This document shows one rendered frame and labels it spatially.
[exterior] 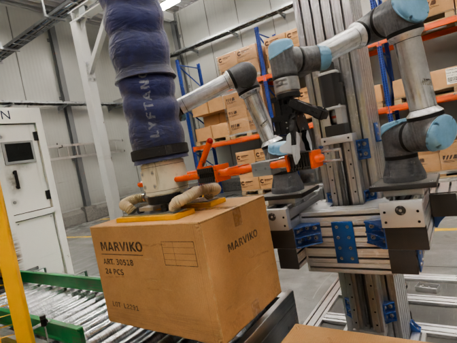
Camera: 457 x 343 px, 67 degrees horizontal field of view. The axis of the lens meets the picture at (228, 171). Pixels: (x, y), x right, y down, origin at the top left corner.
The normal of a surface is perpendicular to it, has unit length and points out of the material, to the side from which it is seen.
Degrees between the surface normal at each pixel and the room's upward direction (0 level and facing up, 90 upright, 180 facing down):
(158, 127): 75
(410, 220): 90
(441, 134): 98
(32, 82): 90
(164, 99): 68
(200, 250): 90
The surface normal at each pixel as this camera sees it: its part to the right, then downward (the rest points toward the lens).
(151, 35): 0.52, -0.33
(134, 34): 0.07, -0.25
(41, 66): 0.81, -0.12
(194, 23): -0.55, 0.15
